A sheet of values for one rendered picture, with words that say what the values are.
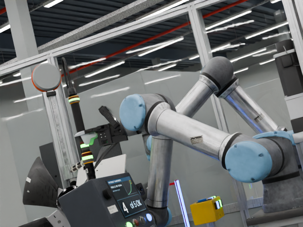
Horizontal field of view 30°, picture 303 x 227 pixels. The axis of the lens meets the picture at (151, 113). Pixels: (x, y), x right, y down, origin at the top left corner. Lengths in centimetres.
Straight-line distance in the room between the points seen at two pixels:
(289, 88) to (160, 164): 51
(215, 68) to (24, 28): 686
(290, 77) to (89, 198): 88
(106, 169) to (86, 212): 131
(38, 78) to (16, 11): 591
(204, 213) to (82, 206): 106
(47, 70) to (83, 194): 173
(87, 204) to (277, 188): 59
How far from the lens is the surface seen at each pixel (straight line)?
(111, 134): 231
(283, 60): 198
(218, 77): 218
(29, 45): 883
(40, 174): 255
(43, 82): 308
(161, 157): 195
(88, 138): 231
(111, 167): 273
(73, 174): 291
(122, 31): 308
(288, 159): 173
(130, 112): 180
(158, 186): 197
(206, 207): 242
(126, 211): 150
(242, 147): 159
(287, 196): 171
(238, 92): 233
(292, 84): 198
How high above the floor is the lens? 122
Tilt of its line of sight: 6 degrees up
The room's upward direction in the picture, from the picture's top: 14 degrees counter-clockwise
